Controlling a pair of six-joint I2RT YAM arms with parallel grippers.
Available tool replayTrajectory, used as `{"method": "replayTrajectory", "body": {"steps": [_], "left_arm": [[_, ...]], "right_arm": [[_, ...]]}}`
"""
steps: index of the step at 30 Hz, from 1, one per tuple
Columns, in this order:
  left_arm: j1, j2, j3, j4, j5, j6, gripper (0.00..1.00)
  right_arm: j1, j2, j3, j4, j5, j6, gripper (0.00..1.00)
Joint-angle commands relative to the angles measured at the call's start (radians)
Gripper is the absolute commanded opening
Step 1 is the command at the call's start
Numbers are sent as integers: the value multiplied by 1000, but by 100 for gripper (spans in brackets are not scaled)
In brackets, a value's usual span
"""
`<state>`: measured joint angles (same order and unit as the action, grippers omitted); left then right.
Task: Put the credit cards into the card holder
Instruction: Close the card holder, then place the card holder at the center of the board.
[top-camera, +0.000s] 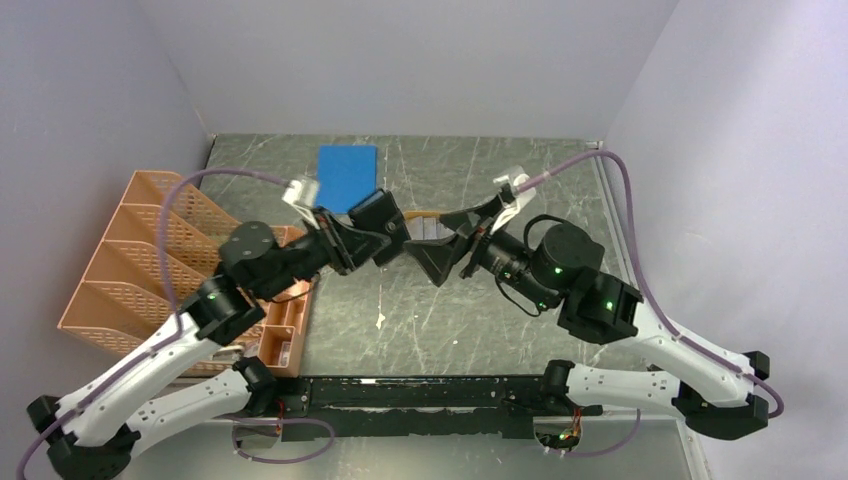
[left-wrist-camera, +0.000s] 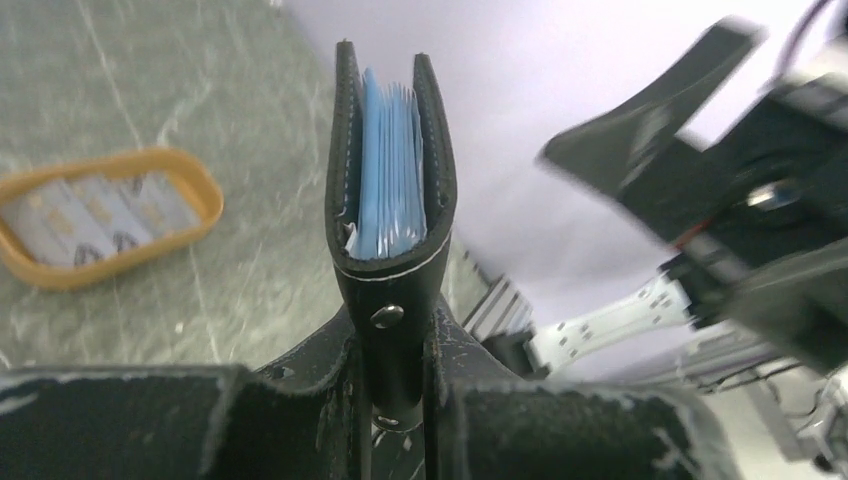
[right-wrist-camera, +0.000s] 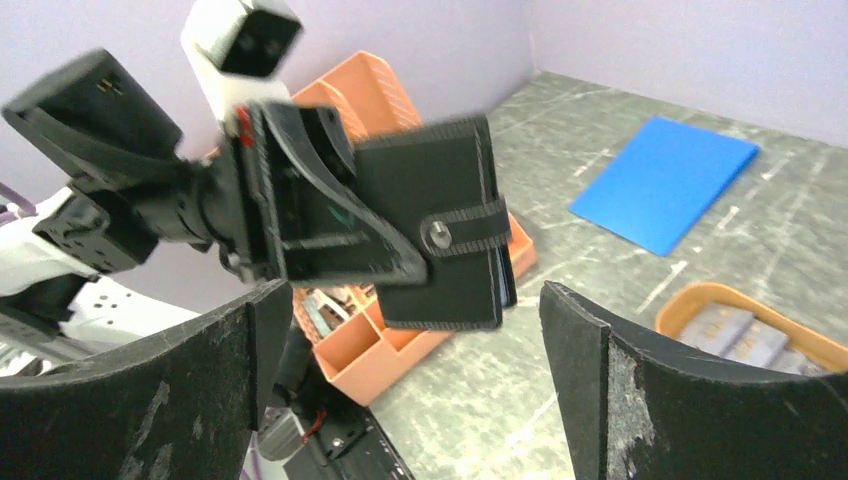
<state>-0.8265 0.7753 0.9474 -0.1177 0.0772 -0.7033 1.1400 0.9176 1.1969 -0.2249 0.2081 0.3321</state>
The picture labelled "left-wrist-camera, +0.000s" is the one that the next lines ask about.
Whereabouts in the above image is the yellow oval tray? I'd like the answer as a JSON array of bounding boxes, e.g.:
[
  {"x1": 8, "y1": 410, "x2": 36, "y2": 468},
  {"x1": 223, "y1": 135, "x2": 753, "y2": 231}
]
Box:
[{"x1": 1, "y1": 147, "x2": 224, "y2": 291}]

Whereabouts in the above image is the silver VIP card stack left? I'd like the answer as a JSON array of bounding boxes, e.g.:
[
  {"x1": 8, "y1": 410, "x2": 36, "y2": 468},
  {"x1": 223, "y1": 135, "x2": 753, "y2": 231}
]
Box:
[{"x1": 1, "y1": 182, "x2": 117, "y2": 268}]

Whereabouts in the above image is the silver vip card stack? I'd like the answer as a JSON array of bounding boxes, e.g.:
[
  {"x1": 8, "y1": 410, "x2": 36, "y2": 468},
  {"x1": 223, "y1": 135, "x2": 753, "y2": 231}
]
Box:
[
  {"x1": 1, "y1": 182, "x2": 117, "y2": 268},
  {"x1": 70, "y1": 171, "x2": 201, "y2": 252}
]

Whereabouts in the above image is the silver VIP card stack right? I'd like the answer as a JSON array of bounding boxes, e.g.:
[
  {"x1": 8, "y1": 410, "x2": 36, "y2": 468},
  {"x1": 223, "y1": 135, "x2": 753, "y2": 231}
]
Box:
[{"x1": 70, "y1": 171, "x2": 201, "y2": 252}]

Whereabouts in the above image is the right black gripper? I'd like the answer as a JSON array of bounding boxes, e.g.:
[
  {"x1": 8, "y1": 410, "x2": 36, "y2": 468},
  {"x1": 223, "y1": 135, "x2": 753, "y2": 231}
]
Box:
[{"x1": 542, "y1": 18, "x2": 847, "y2": 375}]

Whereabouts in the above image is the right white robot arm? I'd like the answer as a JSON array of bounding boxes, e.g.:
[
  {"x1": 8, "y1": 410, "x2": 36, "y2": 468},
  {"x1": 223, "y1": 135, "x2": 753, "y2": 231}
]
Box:
[{"x1": 525, "y1": 20, "x2": 847, "y2": 383}]

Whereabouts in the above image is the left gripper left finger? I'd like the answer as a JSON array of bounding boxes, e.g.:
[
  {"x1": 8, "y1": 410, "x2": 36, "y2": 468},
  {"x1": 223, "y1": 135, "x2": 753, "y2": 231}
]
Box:
[{"x1": 1, "y1": 311, "x2": 371, "y2": 479}]

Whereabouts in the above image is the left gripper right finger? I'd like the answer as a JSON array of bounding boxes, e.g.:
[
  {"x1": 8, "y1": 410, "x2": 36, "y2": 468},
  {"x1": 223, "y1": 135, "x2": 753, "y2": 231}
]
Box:
[{"x1": 424, "y1": 304, "x2": 740, "y2": 479}]

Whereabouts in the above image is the black card holder wallet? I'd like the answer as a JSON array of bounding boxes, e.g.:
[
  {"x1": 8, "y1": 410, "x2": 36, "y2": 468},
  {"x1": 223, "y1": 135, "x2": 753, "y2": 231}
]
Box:
[{"x1": 324, "y1": 40, "x2": 457, "y2": 432}]

